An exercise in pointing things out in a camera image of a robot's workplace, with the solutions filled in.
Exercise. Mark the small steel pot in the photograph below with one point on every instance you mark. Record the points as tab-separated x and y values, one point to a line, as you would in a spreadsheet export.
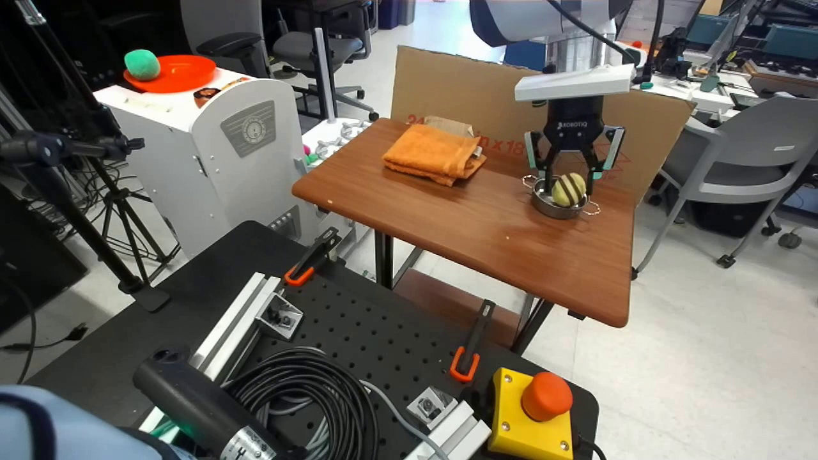
552	210

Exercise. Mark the black camera tripod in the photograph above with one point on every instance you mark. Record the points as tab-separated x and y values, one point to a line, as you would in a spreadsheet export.
86	180

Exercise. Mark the orange plate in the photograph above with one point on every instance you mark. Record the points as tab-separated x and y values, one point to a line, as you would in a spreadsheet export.
182	73

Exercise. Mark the yellow plushy toy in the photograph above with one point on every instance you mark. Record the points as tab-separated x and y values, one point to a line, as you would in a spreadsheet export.
569	191

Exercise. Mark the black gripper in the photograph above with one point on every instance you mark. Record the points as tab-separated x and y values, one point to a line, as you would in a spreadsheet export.
577	124

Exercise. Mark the green ball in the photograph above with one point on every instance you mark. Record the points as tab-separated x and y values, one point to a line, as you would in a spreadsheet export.
141	65

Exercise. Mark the black perforated breadboard table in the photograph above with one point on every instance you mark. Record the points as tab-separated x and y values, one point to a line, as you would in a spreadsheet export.
359	332

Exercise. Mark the white machine cabinet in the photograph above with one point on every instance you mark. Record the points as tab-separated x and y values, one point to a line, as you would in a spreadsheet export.
214	161

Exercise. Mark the grey office chair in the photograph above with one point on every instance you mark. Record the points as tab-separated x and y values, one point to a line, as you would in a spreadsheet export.
297	42

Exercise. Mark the brown cardboard sheet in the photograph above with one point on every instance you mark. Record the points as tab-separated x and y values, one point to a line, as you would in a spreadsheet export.
460	93

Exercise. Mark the short aluminium extrusion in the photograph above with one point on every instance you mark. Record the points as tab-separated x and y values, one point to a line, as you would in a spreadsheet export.
455	431

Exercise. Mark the long aluminium extrusion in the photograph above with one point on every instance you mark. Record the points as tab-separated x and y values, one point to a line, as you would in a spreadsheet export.
239	323

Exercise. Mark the small metal bracket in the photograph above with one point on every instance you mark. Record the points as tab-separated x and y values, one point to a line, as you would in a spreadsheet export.
281	318

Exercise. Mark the wooden table with black legs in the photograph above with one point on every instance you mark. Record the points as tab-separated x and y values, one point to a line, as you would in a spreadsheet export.
495	247

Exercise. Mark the orange black bar clamp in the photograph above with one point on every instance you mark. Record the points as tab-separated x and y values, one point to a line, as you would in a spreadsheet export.
471	340
311	260

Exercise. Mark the yellow emergency stop button box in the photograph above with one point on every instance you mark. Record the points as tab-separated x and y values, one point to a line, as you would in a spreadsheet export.
532	418

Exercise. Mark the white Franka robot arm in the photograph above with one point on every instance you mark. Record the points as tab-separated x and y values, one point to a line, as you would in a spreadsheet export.
545	22

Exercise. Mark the grey plastic chair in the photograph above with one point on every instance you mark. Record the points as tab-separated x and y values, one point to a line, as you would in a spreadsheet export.
749	155

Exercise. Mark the blue rounded object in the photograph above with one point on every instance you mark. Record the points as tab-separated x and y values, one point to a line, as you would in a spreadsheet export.
51	426

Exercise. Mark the folded orange cloth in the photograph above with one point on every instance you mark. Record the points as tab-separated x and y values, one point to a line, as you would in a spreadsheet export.
430	155

